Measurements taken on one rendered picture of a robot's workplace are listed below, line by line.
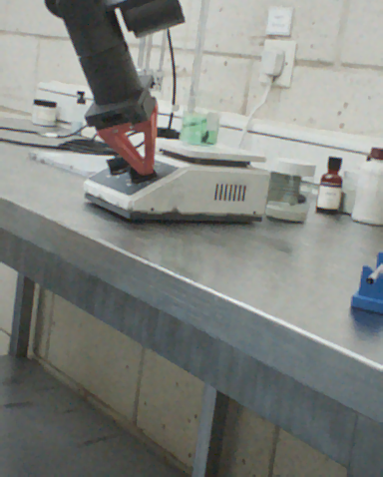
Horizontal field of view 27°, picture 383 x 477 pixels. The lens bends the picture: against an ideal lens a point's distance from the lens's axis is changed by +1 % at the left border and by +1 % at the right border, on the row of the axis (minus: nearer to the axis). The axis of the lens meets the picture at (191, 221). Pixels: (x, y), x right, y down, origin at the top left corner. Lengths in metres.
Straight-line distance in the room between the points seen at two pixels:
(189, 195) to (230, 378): 0.30
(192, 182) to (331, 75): 0.60
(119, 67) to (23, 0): 1.62
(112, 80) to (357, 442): 0.47
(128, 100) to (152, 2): 0.11
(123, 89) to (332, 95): 0.67
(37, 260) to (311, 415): 0.46
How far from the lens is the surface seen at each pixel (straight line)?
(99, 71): 0.89
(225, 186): 0.98
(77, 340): 2.19
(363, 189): 1.17
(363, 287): 0.69
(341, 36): 1.50
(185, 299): 0.70
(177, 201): 0.94
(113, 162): 1.00
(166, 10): 0.87
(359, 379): 0.57
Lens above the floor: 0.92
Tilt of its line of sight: 10 degrees down
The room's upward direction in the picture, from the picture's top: 8 degrees clockwise
